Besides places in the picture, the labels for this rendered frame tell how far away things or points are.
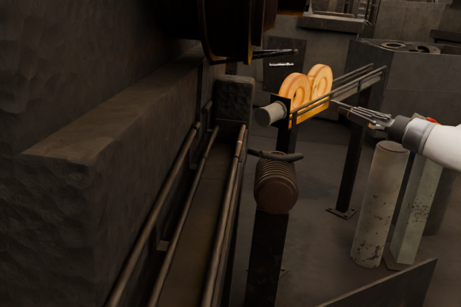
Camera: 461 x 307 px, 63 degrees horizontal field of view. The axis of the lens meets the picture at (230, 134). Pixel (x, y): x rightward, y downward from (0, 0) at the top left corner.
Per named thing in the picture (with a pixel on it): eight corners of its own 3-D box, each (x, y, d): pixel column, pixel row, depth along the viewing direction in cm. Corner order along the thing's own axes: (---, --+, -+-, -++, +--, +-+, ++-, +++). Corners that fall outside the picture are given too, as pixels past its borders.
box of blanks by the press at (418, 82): (369, 152, 277) (394, 46, 250) (325, 116, 353) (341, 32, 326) (490, 154, 295) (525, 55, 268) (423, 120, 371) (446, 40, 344)
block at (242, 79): (206, 164, 103) (212, 78, 95) (210, 153, 111) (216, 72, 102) (245, 169, 102) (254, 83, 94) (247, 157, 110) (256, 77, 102)
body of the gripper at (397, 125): (398, 147, 101) (365, 135, 107) (407, 140, 107) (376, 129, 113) (407, 122, 98) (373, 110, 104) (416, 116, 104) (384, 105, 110)
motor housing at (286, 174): (238, 320, 124) (255, 175, 105) (243, 274, 145) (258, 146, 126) (277, 326, 123) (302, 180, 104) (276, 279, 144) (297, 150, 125)
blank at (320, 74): (304, 68, 127) (313, 70, 125) (326, 59, 137) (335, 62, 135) (300, 111, 133) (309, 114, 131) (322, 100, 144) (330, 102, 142)
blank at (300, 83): (278, 77, 116) (287, 79, 114) (304, 68, 127) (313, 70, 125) (274, 123, 122) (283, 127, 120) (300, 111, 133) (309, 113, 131)
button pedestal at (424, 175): (389, 274, 152) (430, 131, 130) (374, 238, 174) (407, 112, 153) (430, 279, 151) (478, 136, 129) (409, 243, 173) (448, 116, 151)
